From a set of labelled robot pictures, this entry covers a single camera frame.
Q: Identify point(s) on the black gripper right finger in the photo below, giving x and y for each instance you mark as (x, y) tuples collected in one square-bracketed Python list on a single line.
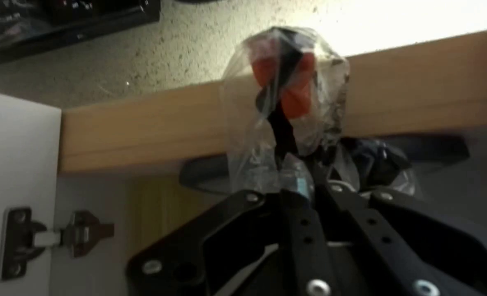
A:
[(397, 240)]

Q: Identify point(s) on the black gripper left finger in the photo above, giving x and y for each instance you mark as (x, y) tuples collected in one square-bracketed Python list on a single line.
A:
[(237, 240)]

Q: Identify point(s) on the clear plastic bag with orange item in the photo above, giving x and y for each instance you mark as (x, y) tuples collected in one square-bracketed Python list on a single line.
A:
[(303, 82)]

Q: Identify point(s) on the light wooden cabinet board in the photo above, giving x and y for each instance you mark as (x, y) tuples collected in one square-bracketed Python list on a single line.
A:
[(145, 124)]

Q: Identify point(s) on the metal cabinet door hinge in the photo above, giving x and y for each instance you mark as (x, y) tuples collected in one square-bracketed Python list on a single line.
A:
[(79, 231)]

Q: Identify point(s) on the white cabinet door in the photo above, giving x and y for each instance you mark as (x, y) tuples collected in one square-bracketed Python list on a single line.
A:
[(13, 152)]

